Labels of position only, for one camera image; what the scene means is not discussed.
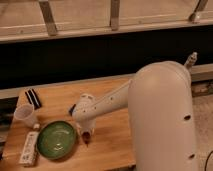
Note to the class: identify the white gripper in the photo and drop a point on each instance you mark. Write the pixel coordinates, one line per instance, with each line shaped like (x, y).
(86, 127)

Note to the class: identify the red chili pepper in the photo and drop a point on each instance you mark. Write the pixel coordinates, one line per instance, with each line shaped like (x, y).
(86, 138)

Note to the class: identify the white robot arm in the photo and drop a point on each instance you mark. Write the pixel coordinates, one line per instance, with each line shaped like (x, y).
(159, 103)

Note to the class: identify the green ceramic bowl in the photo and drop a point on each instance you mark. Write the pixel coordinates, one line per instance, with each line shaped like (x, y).
(56, 140)

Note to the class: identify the small white cap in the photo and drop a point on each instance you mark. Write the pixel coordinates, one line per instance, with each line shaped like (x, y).
(36, 127)

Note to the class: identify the black and white striped cloth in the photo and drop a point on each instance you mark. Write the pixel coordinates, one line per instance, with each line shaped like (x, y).
(33, 98)

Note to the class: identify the translucent plastic cup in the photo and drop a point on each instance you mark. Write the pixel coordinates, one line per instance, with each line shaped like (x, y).
(25, 113)

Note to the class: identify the white remote controller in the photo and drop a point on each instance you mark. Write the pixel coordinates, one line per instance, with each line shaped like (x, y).
(28, 154)

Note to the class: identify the metal frame post middle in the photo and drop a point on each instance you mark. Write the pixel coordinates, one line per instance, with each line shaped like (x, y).
(114, 14)

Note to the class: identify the metal frame post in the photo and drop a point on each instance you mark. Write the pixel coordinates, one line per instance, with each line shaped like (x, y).
(114, 14)
(48, 17)
(196, 15)

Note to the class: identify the metal frame post left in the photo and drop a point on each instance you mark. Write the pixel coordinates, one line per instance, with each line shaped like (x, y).
(48, 17)

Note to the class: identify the metal frame post right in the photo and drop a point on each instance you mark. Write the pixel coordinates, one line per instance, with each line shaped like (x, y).
(196, 15)

